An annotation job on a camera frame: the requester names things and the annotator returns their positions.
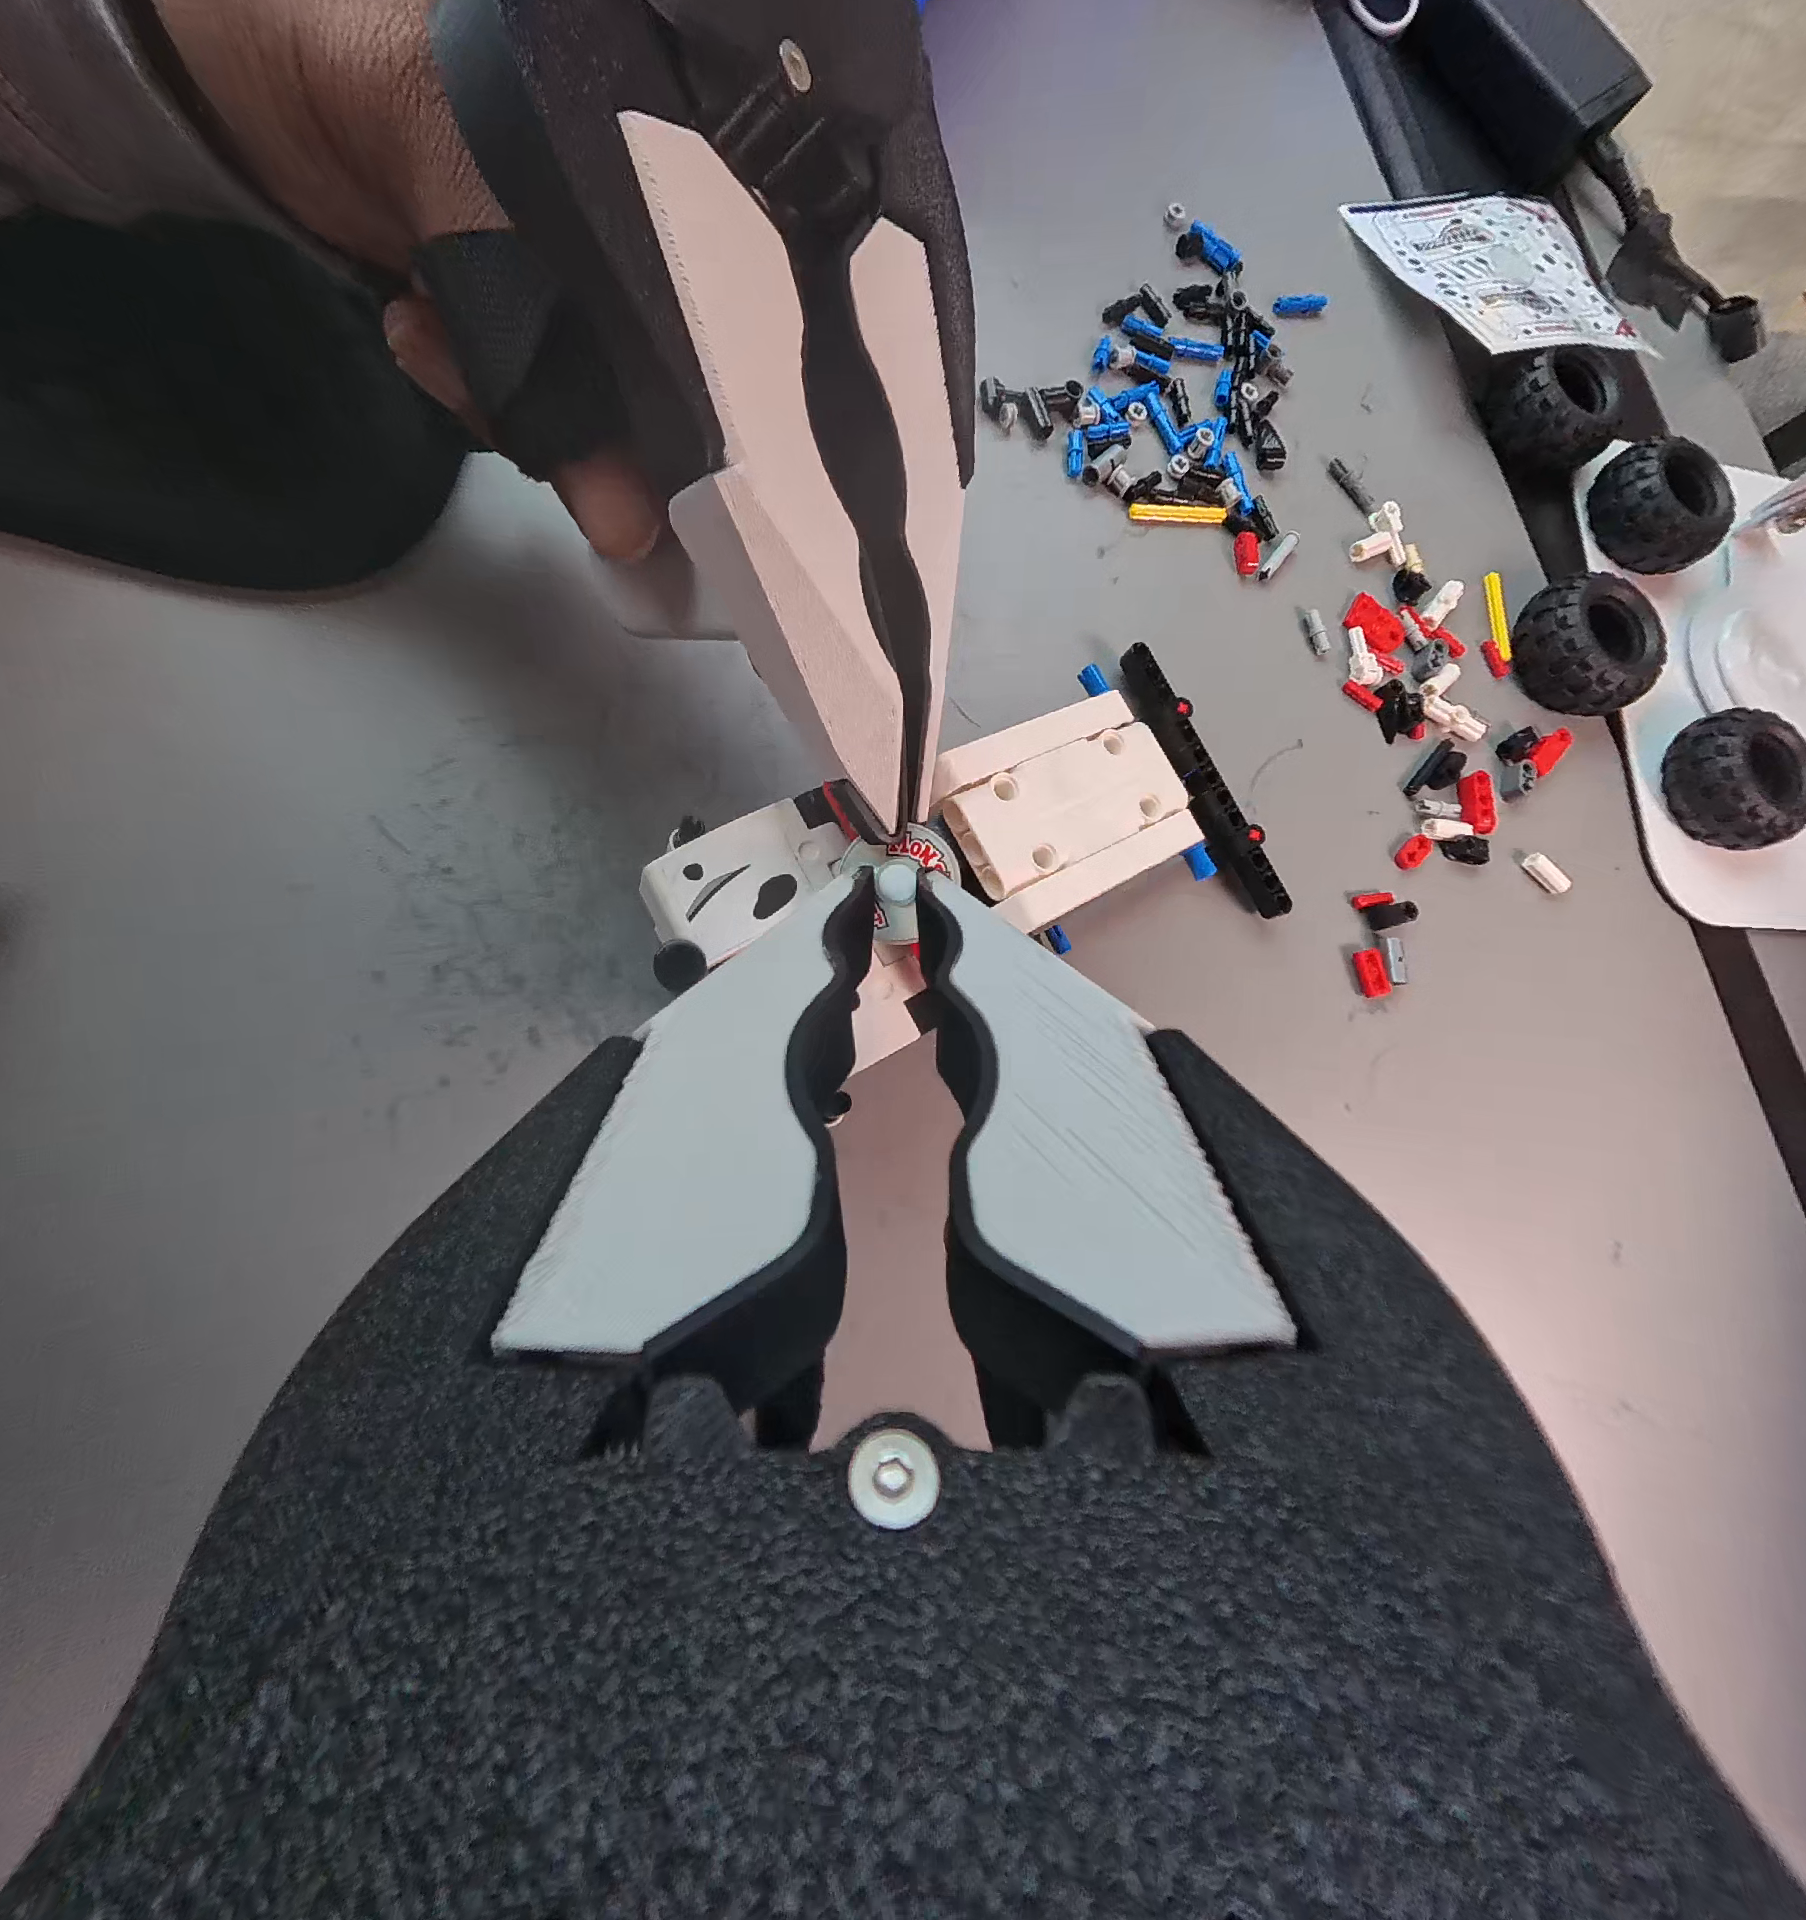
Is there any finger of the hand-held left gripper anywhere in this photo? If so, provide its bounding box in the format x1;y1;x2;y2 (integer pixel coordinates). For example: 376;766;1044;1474
618;112;906;834
847;216;971;841

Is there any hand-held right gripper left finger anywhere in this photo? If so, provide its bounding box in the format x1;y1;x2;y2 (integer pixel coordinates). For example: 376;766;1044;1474
489;868;878;1448

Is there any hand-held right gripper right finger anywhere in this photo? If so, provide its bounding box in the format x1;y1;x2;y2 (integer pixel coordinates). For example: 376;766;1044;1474
915;872;1300;1448

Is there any grey round toy disc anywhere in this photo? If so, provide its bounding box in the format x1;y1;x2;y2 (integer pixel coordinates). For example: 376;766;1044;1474
840;828;953;937

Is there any white black toy truck chassis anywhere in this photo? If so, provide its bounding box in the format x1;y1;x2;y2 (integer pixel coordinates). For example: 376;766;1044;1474
640;641;1295;1081

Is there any white sticker sheet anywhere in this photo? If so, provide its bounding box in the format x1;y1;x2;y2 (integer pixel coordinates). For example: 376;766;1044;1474
1338;192;1662;357

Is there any grey desk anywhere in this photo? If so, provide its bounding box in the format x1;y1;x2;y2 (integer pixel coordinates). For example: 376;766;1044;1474
0;0;1806;1920

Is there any person's left hand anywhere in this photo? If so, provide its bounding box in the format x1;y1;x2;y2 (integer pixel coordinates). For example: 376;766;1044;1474
160;0;695;566

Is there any pile of blue black pins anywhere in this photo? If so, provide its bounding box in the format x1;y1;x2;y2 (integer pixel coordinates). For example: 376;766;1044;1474
978;201;1331;577

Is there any pile of red white parts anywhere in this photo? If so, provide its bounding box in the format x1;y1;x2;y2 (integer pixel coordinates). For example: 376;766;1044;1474
1300;456;1580;997

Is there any black toy tyre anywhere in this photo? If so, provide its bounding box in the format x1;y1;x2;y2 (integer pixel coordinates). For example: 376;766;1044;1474
1509;568;1668;716
1584;434;1737;574
1486;346;1624;470
1660;706;1806;852

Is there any black adapter box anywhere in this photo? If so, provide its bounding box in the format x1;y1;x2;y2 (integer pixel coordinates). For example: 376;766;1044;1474
1406;0;1655;188

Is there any white book stand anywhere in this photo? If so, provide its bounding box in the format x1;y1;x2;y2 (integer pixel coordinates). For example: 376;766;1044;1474
1569;441;1806;934

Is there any black cable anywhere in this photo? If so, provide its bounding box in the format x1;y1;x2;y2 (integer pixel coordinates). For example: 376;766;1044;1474
1584;134;1768;361

